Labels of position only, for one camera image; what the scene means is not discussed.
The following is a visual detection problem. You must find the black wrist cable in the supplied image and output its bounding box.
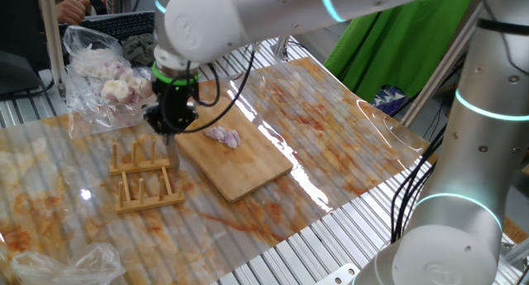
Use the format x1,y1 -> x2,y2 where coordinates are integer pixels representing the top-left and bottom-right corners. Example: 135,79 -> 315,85
159,45 -> 257,135

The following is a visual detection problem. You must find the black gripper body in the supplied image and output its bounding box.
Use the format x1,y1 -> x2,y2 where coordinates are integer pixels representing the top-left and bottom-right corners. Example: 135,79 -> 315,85
151,80 -> 199,113

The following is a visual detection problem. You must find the plastic bag of garlic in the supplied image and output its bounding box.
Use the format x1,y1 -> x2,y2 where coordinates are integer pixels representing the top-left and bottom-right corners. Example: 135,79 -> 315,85
61,24 -> 160,137

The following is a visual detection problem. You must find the perforated metal plate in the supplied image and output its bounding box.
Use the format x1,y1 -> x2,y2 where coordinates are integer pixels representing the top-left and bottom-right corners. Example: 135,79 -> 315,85
316,263 -> 360,285

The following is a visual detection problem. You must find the green fabric sheet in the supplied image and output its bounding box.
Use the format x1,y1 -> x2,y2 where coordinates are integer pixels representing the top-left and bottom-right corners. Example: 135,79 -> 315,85
323,0 -> 477,104

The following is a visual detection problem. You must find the wooden cutting board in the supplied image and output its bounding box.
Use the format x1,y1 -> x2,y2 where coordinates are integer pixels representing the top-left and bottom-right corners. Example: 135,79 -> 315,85
174,95 -> 294,203

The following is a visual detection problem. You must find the grey green cloth rag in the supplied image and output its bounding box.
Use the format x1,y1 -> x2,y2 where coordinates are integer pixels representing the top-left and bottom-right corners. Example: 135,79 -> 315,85
122,32 -> 157,66

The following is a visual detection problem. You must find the black monitor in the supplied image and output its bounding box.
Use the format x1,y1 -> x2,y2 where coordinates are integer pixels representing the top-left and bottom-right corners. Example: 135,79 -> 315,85
0,49 -> 42,97

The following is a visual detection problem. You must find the blue white patterned bag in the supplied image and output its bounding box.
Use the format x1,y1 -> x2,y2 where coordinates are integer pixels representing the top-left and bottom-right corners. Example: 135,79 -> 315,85
370,85 -> 408,116

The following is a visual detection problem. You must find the marble pattern plastic mat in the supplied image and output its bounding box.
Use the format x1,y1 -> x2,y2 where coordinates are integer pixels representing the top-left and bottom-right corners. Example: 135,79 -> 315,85
0,56 -> 431,285

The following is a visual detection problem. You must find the black computer keyboard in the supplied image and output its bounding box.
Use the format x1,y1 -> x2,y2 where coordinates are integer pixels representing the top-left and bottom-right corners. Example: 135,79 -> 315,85
78,11 -> 157,40

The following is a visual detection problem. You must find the crumpled clear plastic bag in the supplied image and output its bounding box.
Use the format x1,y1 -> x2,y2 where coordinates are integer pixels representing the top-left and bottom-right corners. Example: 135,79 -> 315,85
10,242 -> 127,285

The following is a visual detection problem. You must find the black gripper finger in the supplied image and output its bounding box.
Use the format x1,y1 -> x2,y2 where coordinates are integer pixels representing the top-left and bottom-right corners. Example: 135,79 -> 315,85
173,102 -> 200,133
142,103 -> 169,135

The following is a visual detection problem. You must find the steel cleaver knife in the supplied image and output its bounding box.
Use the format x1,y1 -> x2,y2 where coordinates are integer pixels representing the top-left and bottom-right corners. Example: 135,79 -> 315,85
165,132 -> 182,177

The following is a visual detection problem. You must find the aluminium frame post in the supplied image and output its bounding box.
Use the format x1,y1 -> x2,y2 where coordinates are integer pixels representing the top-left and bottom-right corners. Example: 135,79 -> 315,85
36,0 -> 67,98
398,12 -> 484,127
272,34 -> 291,62

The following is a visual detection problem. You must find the person's hand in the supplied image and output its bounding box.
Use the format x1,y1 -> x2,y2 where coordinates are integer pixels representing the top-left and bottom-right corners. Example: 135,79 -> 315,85
55,0 -> 91,25

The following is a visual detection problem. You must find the black base cable bundle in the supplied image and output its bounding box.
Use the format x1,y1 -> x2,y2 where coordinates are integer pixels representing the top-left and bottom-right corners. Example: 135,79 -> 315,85
390,123 -> 447,245

